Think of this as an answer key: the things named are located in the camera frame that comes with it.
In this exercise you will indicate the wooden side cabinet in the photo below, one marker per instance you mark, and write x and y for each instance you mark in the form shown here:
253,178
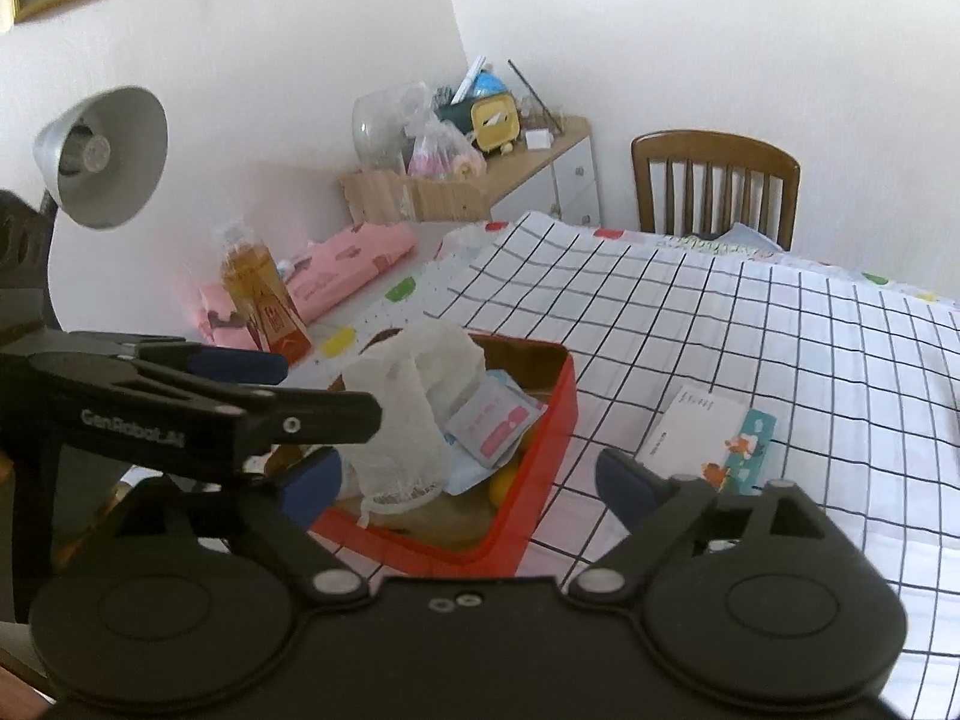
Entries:
555,172

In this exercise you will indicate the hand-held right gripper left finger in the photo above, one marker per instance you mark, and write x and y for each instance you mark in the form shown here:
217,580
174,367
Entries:
311,480

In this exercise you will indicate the white mesh cloth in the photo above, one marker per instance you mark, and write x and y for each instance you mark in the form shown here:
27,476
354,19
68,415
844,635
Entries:
405,405

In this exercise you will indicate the cardboard box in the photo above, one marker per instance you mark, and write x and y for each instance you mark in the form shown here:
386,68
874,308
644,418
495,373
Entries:
420,199

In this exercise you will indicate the clear plastic bag of sweets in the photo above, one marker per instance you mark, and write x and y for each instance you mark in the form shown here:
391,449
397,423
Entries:
442,154

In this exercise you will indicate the pink packet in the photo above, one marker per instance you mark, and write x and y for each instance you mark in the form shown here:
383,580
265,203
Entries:
345,262

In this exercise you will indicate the white pen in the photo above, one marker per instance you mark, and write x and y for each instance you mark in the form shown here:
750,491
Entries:
470,79

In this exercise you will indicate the small white box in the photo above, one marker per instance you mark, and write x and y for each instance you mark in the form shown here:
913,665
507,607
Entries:
538,139

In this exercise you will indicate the black checked white tablecloth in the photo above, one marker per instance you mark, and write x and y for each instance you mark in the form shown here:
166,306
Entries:
750,360

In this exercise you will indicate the thin black stick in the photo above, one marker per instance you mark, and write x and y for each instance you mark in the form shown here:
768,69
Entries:
536,97

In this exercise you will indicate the brown wooden chair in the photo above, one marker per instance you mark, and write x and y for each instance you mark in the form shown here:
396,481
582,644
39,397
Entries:
712,154

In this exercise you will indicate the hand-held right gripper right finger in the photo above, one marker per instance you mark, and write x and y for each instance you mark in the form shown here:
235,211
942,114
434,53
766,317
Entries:
626,480

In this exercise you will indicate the red tin box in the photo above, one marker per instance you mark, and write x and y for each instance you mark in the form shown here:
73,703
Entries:
540,457

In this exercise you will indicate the amber tea bottle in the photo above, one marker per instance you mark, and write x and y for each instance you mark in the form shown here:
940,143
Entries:
262,300

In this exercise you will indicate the yellow tissue box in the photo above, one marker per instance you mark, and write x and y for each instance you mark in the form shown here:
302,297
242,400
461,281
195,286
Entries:
495,124

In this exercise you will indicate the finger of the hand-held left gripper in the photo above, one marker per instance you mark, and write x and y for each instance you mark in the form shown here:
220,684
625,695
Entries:
322,420
240,367

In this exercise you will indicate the grey desk lamp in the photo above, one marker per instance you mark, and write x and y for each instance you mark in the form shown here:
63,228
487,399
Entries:
112,157

